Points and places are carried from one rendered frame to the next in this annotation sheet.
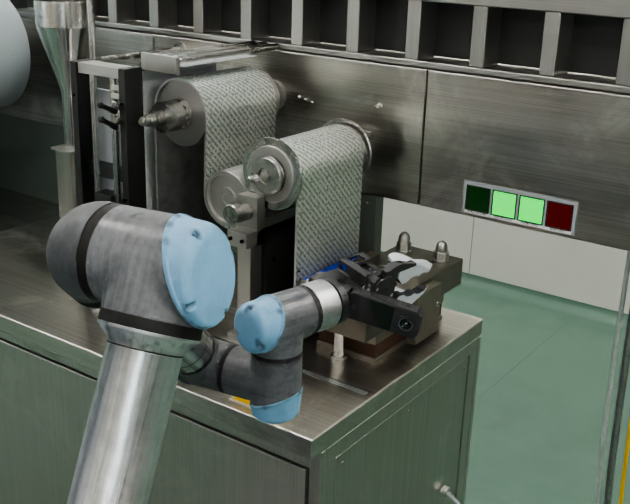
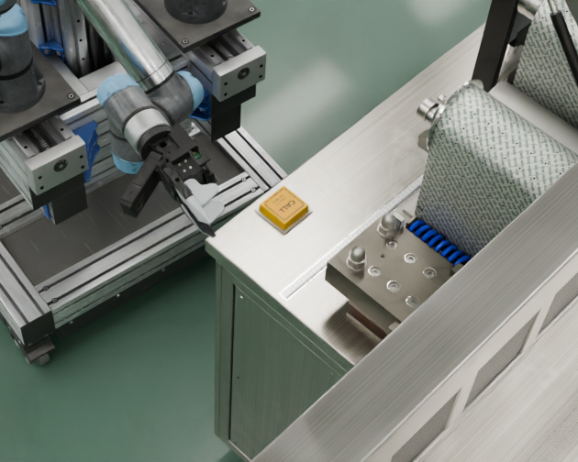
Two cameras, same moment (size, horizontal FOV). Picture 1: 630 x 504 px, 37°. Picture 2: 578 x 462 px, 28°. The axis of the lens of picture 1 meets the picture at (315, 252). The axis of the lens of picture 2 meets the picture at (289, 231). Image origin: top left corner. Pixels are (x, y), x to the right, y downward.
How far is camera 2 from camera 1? 2.31 m
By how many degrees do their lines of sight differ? 77
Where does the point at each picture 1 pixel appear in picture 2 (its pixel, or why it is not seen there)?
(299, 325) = (111, 116)
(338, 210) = (489, 220)
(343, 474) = (243, 306)
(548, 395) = not seen: outside the picture
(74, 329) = (437, 84)
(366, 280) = (166, 160)
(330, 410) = (254, 260)
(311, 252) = (440, 212)
